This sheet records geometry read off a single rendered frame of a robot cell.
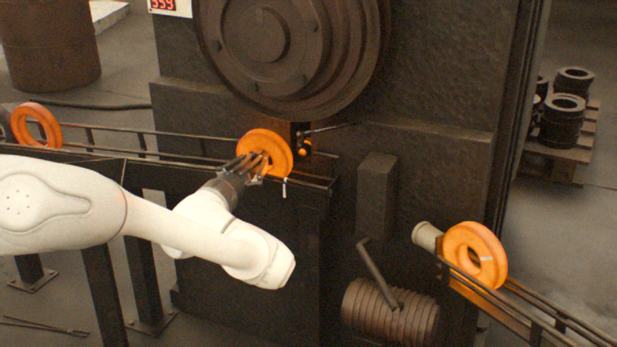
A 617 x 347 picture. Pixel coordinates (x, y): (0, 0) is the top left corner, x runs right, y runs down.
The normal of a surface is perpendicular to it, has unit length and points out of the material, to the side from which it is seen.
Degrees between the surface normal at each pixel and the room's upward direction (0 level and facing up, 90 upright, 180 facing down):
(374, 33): 90
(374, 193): 90
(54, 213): 85
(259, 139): 93
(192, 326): 0
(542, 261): 0
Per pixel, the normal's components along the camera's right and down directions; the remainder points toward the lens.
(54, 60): 0.44, 0.44
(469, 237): -0.82, 0.28
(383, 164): 0.00, -0.87
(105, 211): 0.99, 0.07
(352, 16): -0.40, 0.45
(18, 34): -0.18, 0.48
